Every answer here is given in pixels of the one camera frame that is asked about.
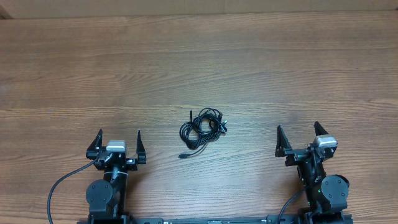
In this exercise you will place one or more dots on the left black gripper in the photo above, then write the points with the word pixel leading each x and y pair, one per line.
pixel 115 158

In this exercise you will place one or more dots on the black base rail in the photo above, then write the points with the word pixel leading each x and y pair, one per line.
pixel 270 219

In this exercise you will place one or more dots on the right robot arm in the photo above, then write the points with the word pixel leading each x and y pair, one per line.
pixel 326 194

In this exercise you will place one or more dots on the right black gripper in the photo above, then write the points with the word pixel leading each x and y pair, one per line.
pixel 305 154

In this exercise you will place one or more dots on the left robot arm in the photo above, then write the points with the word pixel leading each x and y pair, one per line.
pixel 107 196

